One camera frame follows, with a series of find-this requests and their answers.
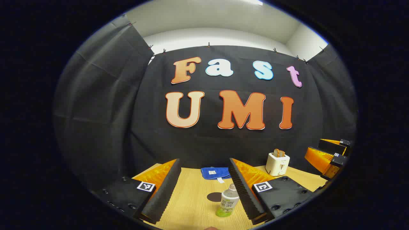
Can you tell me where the clear water bottle white label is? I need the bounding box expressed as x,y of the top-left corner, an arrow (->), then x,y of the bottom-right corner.
216,183 -> 240,218

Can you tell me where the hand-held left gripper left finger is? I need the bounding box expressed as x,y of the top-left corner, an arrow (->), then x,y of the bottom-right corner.
93,159 -> 182,225

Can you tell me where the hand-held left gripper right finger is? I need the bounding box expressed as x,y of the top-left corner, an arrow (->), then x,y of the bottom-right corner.
228,158 -> 315,226

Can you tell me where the blue folded towel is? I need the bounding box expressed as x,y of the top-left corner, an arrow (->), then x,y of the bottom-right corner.
201,167 -> 231,183

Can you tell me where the black backdrop cloth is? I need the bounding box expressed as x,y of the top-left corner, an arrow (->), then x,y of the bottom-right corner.
53,14 -> 358,192

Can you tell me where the cream white toaster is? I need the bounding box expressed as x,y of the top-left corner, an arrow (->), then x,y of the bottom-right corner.
266,152 -> 290,177

